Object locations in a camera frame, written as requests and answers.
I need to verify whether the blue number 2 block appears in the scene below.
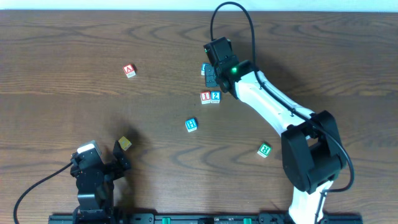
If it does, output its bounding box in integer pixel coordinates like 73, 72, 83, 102
211, 91, 221, 104

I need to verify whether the red letter I block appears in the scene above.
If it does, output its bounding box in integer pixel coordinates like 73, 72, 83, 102
200, 91, 211, 105

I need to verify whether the red letter A block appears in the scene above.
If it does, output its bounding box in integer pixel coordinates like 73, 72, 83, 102
123, 64, 136, 78

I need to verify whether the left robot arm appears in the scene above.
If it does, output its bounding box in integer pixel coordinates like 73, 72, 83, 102
70, 140, 131, 220

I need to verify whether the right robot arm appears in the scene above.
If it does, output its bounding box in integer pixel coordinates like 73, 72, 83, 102
203, 37, 351, 223

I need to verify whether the blue letter P block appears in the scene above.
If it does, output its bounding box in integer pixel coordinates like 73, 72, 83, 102
201, 63, 208, 76

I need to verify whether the yellow wooden block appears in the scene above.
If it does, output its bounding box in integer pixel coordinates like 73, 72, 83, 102
118, 136, 132, 151

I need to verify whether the blue letter H block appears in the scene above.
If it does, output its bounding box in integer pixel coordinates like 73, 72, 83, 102
185, 118, 198, 133

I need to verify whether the green letter R block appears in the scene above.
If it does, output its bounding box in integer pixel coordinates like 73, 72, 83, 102
257, 143, 272, 158

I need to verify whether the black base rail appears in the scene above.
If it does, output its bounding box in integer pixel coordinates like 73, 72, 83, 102
48, 213, 363, 224

